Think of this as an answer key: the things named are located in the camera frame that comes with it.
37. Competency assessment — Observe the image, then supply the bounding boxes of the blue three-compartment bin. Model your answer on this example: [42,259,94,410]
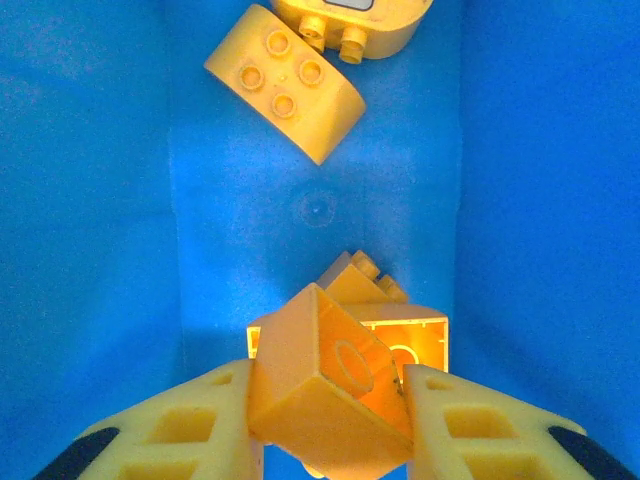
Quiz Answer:
[0,0,640,480]

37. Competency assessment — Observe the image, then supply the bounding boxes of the yellow curved lego brick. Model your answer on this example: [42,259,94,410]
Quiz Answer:
[203,3,368,167]

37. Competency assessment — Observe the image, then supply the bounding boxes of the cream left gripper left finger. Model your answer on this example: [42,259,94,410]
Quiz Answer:
[32,357,265,480]

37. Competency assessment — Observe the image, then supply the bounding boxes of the yellow round lego piece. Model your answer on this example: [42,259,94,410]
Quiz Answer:
[269,0,437,66]

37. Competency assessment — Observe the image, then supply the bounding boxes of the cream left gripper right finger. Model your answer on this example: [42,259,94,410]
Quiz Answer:
[402,363,640,480]

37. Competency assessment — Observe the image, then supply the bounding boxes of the yellow square lego brick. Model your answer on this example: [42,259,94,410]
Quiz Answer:
[246,304,449,375]

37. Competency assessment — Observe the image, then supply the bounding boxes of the small orange-yellow lego brick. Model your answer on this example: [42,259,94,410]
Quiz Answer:
[318,249,410,307]

